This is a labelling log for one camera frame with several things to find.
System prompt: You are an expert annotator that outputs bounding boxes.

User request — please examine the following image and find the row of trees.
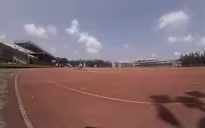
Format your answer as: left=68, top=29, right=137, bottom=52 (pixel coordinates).
left=56, top=58, right=113, bottom=69

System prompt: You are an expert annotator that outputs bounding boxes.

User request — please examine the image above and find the grandstand building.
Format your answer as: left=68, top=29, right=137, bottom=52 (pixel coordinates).
left=0, top=39, right=58, bottom=66

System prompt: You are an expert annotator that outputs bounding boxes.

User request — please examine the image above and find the group of people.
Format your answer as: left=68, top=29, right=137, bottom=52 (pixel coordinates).
left=54, top=61, right=99, bottom=71

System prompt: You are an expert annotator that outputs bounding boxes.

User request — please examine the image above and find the dark clump of trees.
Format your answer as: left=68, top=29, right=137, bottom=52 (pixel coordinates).
left=179, top=51, right=205, bottom=67

